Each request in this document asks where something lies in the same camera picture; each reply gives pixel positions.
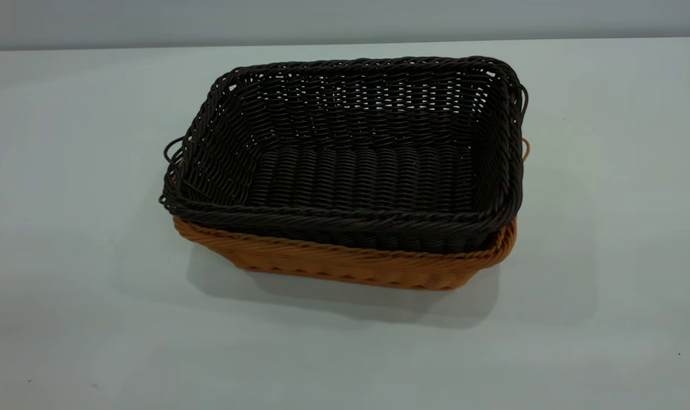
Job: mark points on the dark brown wicker basket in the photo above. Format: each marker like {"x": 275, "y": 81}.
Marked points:
{"x": 350, "y": 171}

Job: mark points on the light brown wicker basket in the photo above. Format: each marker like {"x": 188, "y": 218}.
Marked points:
{"x": 350, "y": 265}

